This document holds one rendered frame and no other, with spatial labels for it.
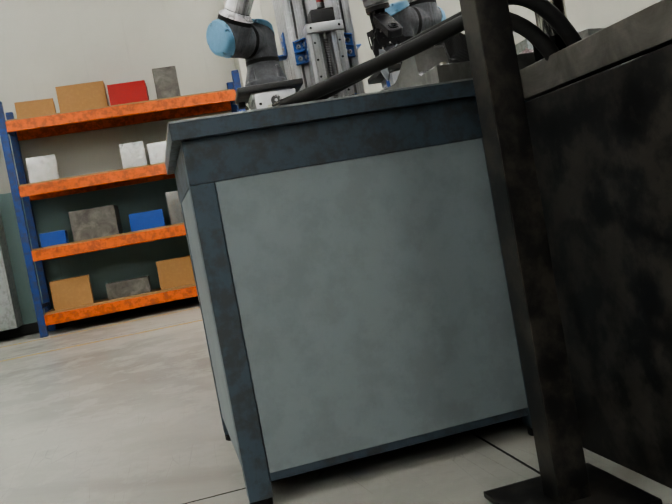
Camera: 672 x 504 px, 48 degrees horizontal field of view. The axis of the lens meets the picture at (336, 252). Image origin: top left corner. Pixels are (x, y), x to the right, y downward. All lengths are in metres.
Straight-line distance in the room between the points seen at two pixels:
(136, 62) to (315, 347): 6.20
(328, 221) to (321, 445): 0.46
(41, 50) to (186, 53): 1.30
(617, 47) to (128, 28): 6.62
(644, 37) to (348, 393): 0.88
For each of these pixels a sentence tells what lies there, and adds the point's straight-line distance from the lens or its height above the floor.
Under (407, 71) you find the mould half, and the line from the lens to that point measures 1.99.
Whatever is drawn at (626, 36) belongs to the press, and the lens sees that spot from 1.32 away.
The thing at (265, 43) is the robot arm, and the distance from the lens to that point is 2.69.
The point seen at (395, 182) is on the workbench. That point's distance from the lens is 1.62.
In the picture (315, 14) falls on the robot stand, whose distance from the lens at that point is 2.84.
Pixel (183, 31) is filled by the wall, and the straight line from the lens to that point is 7.69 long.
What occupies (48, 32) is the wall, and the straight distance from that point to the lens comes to 7.72.
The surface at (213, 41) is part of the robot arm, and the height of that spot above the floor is 1.20.
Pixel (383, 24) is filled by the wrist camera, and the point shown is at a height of 1.07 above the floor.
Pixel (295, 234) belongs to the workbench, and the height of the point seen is 0.54.
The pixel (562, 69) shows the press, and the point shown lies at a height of 0.75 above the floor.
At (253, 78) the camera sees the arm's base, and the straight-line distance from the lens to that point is 2.68.
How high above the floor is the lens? 0.56
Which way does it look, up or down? 3 degrees down
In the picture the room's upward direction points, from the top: 10 degrees counter-clockwise
